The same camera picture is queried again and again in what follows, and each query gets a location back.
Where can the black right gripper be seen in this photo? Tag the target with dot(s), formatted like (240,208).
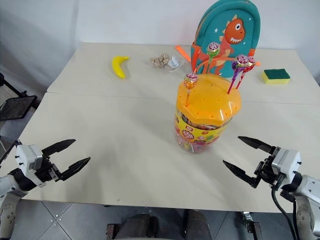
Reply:
(266,172)

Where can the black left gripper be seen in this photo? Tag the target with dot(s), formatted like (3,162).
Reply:
(47,171)

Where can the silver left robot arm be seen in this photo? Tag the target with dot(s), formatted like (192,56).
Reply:
(7,184)

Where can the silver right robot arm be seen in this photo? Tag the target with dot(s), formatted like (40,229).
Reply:
(308,190)

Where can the lollipop jar with orange lid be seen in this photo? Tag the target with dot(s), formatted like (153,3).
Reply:
(207,110)

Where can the red wrapped lollipop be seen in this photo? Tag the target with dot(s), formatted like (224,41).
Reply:
(251,64)

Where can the orange wrapped lollipop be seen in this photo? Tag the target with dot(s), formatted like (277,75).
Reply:
(191,81)

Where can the purple wrapped lollipop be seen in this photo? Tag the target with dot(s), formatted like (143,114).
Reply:
(240,62)

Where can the green stick lollipop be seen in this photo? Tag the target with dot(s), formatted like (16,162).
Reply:
(214,49)

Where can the black flat tray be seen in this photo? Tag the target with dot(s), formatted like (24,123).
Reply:
(15,107)

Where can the dark rounded shape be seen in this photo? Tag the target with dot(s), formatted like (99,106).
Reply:
(198,225)

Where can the yellow and green sponge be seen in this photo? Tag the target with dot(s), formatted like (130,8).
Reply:
(277,75)

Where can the black metal stand bar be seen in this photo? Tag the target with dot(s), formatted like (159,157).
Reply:
(11,87)

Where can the yellow banana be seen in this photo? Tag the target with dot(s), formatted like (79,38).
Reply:
(118,67)

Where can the crumpled clear plastic wrapper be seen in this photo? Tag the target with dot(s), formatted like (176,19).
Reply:
(175,63)

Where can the clear bag of brown snacks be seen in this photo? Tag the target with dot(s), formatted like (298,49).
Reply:
(159,61)

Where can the teal dinosaur backpack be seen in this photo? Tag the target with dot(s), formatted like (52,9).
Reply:
(240,20)

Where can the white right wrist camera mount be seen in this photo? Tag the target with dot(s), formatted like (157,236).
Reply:
(287,158)

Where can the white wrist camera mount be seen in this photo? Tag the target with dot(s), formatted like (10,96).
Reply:
(287,158)
(28,157)

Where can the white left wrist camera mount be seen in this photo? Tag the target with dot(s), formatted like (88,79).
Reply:
(28,157)

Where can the metal table leg bracket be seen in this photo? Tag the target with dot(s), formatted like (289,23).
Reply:
(251,223)
(110,232)

